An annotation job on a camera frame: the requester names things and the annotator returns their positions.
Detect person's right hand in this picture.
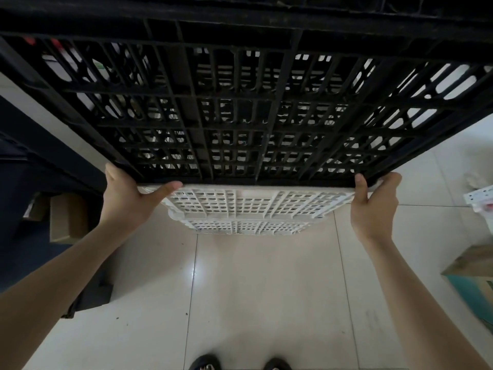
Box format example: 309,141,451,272
350,172,403,243

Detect person's left hand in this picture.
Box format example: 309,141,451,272
98,163,183,236

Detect black plastic lattice crate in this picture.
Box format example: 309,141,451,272
0,0,493,188

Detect person's left forearm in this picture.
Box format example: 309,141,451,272
0,223,128,370

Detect person's right forearm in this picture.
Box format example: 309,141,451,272
360,232,493,370

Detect white plastic lattice crate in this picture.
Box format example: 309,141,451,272
138,180,382,237

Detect dark blue cabinet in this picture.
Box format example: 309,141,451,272
0,96,114,319

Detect teal and brown cardboard box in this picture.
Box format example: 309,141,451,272
441,244,493,335

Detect person's left black shoe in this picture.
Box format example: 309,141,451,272
189,354,221,370

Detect person's black shoe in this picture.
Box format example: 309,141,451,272
263,357,292,370
189,354,221,370

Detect person's right black shoe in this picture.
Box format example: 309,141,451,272
263,357,292,370

